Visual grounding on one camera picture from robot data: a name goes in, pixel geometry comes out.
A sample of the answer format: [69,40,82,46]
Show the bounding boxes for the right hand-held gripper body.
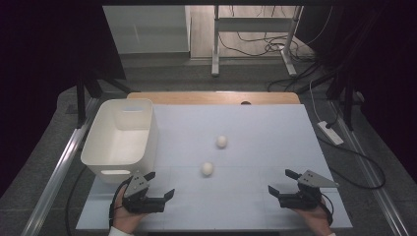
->
[278,169,340,210]

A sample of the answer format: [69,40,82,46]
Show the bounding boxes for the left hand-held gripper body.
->
[121,170,167,214]

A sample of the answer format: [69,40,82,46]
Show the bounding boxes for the white plastic storage bin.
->
[80,98,159,185]

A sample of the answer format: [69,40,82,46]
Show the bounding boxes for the person's right hand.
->
[294,201,332,236]

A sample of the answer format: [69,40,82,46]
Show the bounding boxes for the person's left hand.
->
[111,188,147,234]

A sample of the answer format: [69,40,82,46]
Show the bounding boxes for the person's left white sleeve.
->
[107,226,136,236]

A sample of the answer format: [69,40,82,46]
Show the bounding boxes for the white power strip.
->
[317,120,345,147]

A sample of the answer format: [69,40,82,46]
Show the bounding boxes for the black tripod stand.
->
[76,63,133,130]
[325,62,366,132]

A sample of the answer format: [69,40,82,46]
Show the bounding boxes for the white cabinet panel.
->
[102,4,192,55]

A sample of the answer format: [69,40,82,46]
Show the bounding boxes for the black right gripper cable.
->
[319,192,335,227]

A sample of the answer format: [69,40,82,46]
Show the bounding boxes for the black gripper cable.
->
[108,181,130,228]
[319,192,335,227]

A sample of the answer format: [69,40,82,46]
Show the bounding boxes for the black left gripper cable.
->
[108,181,130,228]

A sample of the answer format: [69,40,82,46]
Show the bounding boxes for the aluminium floor rail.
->
[328,99,411,236]
[20,97,101,236]

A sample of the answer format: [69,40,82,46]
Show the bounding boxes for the black power cable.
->
[317,135,387,191]

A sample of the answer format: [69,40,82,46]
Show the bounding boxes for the thin white cable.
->
[309,79,322,123]

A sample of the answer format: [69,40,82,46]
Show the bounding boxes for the tangled black floor cables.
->
[217,4,333,92]

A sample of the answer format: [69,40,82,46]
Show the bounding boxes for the white metal stand frame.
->
[210,4,305,79]

